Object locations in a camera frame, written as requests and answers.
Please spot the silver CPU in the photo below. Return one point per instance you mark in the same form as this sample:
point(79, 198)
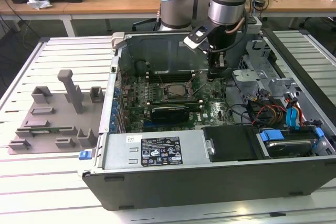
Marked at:
point(177, 90)

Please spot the CPU socket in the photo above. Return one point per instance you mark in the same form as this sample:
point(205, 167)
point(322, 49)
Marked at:
point(163, 93)

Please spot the green motherboard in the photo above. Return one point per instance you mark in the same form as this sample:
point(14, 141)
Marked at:
point(212, 98)

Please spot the black RAM slot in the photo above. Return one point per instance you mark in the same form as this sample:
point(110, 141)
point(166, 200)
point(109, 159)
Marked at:
point(173, 101)
point(195, 106)
point(170, 77)
point(170, 72)

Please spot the black office chair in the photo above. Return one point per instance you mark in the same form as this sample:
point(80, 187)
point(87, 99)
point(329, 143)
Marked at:
point(144, 24)

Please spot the black graphics card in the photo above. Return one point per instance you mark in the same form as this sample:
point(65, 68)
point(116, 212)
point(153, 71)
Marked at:
point(170, 117)

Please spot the grey case release latch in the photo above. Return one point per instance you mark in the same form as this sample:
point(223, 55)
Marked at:
point(117, 40)

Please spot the black plastic drive cover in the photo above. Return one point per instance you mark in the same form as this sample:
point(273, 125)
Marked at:
point(231, 142)

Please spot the blue disk carrier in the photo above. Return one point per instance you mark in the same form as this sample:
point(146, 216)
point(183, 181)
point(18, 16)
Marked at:
point(273, 136)

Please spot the wooden office desk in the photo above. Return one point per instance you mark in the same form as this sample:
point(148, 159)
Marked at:
point(105, 3)
point(15, 6)

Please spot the black hard disk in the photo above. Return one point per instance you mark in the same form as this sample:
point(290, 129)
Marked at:
point(286, 148)

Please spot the grey power supply box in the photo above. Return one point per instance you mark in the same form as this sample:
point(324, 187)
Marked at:
point(118, 150)

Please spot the open dark PC case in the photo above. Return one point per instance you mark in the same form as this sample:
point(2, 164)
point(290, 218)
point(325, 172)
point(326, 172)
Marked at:
point(183, 190)

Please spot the blue plastic case tab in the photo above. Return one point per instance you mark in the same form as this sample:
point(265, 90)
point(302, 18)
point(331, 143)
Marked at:
point(84, 155)

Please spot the grey parts rack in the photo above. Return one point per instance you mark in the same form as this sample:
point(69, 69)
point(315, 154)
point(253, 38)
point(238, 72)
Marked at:
point(60, 119)

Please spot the crumpled white plastic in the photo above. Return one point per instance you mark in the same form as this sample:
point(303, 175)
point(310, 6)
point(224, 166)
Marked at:
point(39, 3)

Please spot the black and white wrist camera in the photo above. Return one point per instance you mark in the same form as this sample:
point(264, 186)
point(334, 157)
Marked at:
point(197, 37)

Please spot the silver drive bay bracket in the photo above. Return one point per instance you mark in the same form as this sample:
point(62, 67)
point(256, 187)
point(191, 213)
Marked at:
point(249, 75)

